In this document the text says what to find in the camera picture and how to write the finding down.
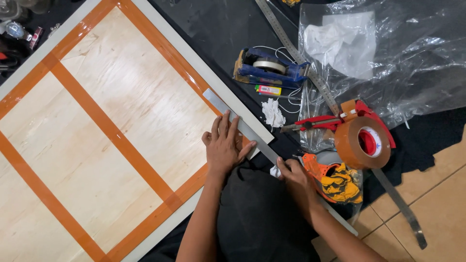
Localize small colourful packet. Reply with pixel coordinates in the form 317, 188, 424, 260
254, 84, 283, 97

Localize heap of small clutter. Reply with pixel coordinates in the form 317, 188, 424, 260
0, 0, 62, 73

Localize grey tape roll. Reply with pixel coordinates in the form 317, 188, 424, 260
315, 150, 343, 167

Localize crumpled white paper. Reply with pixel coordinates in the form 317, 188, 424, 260
304, 11, 378, 81

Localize black cloth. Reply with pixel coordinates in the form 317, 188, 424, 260
138, 0, 466, 262

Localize person's black trousers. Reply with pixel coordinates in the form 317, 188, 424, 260
217, 163, 322, 262

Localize person's left hand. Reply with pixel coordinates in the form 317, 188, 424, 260
202, 110, 258, 178

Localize white cable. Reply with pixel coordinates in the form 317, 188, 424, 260
252, 45, 314, 114

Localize crumpled white tissue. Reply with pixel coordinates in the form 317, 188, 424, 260
261, 98, 287, 129

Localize blue tape dispenser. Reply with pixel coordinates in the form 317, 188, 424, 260
233, 47, 311, 90

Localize silver wristwatch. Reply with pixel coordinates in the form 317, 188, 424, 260
4, 21, 34, 41

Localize red dispenser with brown tape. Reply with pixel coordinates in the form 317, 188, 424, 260
334, 99, 397, 170

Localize long steel ruler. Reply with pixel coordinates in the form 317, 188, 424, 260
254, 0, 428, 250

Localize plywood board with brown tape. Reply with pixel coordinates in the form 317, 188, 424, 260
0, 0, 275, 262

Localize person's right hand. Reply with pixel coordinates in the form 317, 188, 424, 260
276, 157, 322, 210

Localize red utility knife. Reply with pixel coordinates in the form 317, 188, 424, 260
280, 115, 343, 134

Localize orange dispenser with yellow-black tape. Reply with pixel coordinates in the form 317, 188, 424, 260
301, 153, 364, 205

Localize clear plastic sheet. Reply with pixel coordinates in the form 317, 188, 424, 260
297, 0, 466, 154

